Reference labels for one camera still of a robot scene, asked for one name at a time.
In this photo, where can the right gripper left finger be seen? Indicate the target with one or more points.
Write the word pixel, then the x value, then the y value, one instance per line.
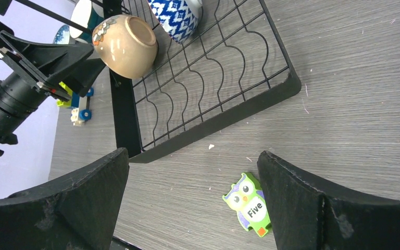
pixel 78 210

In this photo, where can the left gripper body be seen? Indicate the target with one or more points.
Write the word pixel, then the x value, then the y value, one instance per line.
pixel 18 100

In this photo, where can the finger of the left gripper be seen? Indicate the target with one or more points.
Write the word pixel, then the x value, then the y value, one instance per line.
pixel 81 79
pixel 47 64

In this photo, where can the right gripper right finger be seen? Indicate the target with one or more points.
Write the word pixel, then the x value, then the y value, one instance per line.
pixel 311 212

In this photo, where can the blue white patterned bowl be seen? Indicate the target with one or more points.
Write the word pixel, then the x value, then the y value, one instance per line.
pixel 62 36

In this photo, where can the cream bowl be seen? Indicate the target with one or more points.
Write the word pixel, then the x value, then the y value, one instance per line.
pixel 126 44

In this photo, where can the black wire dish rack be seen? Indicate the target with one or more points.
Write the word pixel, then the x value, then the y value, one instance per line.
pixel 233 66

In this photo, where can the dark teal bowl white foot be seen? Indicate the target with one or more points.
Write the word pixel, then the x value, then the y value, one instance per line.
pixel 89 15

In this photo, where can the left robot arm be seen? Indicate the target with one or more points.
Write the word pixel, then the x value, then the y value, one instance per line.
pixel 38 69

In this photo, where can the yellow blue toy block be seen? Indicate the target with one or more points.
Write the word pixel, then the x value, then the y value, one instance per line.
pixel 79 106

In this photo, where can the green owl block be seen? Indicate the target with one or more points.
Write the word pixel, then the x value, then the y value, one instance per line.
pixel 247 199

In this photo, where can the red patterned bowl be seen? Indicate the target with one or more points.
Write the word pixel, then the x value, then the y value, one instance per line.
pixel 179 18

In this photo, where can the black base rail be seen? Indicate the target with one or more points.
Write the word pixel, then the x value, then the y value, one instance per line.
pixel 119 244

